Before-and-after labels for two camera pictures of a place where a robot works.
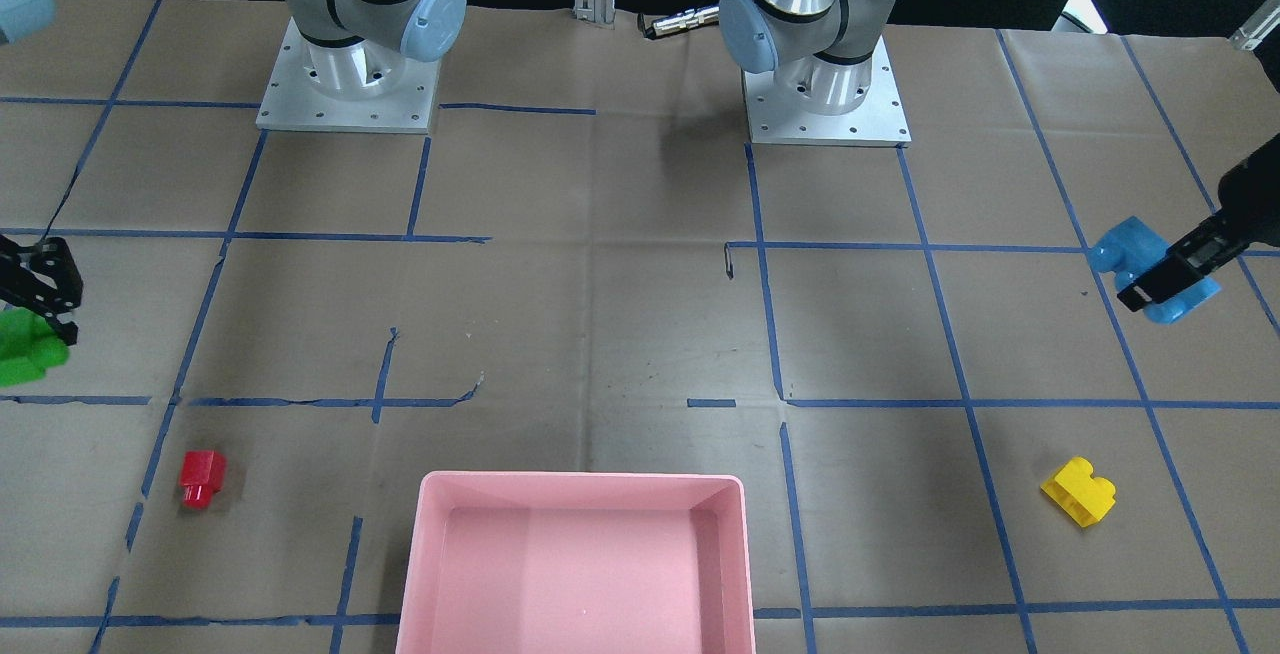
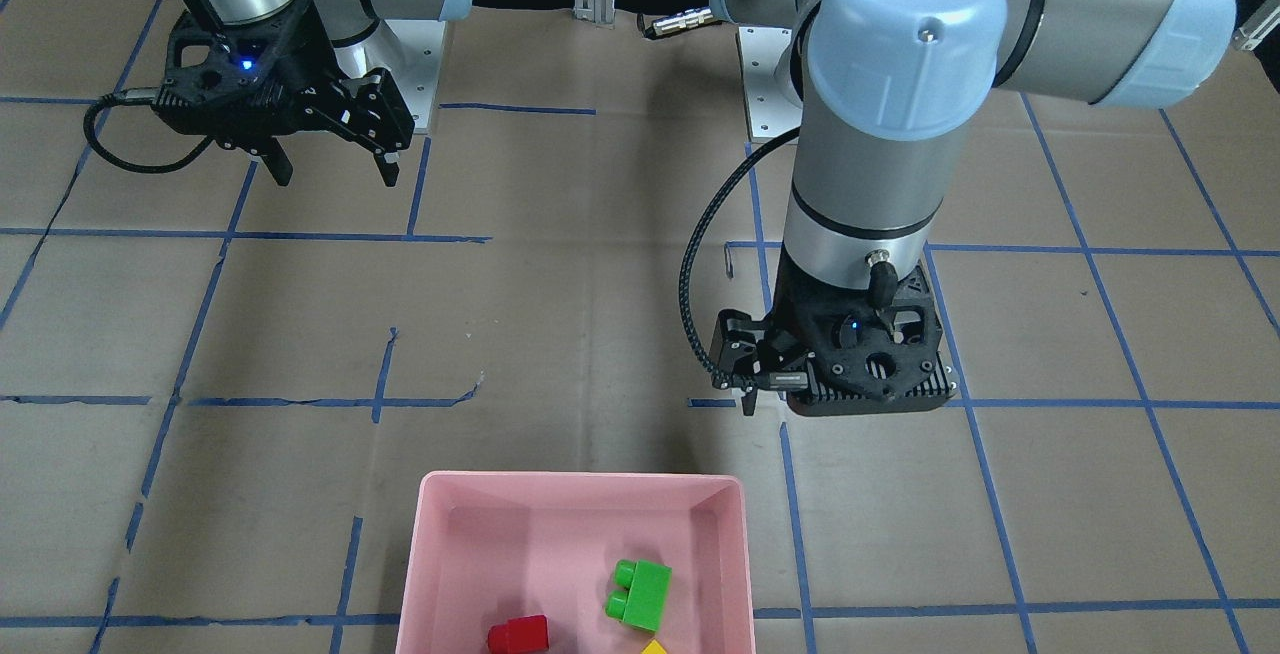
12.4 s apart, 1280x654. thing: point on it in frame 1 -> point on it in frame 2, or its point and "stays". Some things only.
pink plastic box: [571, 562] stays
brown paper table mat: [960, 444] stays
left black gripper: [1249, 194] -> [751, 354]
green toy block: [29, 344] -> [642, 594]
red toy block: [203, 473] -> [520, 635]
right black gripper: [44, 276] -> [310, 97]
